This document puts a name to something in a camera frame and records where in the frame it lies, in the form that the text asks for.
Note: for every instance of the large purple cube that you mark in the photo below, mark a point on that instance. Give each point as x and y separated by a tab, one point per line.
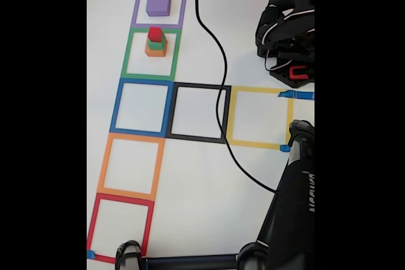
158	4

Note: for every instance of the small red cube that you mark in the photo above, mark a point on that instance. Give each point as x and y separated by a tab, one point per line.
155	33

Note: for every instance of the green cube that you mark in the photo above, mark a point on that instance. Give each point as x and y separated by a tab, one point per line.
156	45

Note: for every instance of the orange cube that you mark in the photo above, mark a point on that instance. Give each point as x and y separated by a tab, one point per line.
155	52

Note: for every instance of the blue tape strip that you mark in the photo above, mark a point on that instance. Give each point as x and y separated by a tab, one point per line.
300	95

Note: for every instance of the small blue tape piece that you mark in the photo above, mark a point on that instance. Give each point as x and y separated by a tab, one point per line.
284	148
91	254

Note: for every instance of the black tripod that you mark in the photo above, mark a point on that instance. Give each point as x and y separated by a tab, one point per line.
291	219

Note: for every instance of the purple square frame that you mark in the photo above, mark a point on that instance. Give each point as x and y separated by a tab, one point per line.
155	26

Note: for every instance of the blue square frame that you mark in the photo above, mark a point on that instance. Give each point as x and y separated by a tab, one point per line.
136	131

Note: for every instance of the black square frame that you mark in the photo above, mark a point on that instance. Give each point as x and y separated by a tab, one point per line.
196	138

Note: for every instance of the yellow square frame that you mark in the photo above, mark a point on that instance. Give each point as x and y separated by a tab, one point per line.
253	143

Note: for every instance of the orange square frame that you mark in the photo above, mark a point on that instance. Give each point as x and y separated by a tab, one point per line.
126	193

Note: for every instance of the red square frame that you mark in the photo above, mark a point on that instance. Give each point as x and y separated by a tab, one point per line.
123	200

